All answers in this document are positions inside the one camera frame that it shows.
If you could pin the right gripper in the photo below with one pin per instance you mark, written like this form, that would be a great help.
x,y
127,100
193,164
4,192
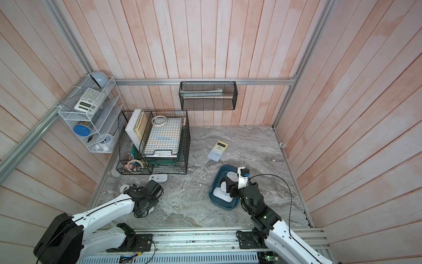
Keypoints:
x,y
232,186

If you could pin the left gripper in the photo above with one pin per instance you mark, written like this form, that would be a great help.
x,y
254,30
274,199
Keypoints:
x,y
139,212

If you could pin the white mouse long underside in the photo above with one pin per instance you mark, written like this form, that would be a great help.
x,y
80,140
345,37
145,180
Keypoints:
x,y
223,186

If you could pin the white mouse small underside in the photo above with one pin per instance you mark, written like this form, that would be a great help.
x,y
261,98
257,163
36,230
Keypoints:
x,y
124,188

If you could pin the white mouse top facing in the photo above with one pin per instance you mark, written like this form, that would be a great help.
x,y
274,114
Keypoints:
x,y
232,176

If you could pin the white mouse underside up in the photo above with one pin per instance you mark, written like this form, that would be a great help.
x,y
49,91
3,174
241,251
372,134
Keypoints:
x,y
222,195

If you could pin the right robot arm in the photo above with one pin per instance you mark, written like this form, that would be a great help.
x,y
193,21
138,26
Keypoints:
x,y
270,229

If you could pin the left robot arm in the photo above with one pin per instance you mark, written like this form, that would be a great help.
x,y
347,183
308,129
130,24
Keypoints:
x,y
69,239

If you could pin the teal plastic storage box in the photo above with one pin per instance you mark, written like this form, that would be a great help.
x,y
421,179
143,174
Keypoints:
x,y
219,178

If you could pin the white mouse near organizer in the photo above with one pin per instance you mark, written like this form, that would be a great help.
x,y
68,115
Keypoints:
x,y
159,178

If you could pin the yellow blue calculator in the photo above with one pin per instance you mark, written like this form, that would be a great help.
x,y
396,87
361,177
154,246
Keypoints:
x,y
217,151

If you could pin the tape roll in organizer tray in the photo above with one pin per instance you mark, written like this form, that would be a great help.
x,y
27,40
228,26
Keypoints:
x,y
135,165

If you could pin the green zipper pouch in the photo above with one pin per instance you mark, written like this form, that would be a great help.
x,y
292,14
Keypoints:
x,y
162,161

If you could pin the checkered folio book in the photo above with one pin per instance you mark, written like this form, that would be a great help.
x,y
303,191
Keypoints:
x,y
164,141

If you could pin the white tape roll on shelf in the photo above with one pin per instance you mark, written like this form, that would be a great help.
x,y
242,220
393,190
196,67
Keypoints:
x,y
103,142

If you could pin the white upright binder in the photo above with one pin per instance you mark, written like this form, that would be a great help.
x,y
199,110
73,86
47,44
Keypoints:
x,y
133,127

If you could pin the white tape roll on organizer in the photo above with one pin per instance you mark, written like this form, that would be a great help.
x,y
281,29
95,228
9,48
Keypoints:
x,y
159,120

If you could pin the blue lid container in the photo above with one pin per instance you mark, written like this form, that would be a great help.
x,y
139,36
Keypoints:
x,y
83,128

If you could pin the ruler in mesh basket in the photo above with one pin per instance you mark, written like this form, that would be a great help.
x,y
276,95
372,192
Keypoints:
x,y
201,94

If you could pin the white desk calculator on shelf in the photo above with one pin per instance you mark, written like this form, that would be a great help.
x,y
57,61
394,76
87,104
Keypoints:
x,y
90,101

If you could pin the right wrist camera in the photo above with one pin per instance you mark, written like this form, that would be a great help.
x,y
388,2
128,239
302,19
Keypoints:
x,y
243,177

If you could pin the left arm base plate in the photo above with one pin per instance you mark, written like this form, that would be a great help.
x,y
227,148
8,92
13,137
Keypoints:
x,y
133,242

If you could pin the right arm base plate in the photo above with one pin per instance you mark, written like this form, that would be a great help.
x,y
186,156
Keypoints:
x,y
251,240

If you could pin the black wire desk organizer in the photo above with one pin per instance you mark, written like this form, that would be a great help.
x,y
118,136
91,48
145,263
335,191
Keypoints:
x,y
127,150

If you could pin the black mesh wall basket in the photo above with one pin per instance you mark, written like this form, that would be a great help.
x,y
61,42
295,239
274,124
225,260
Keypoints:
x,y
227,102

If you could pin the white wire wall shelf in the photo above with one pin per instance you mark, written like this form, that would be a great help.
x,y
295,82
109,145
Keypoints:
x,y
104,121

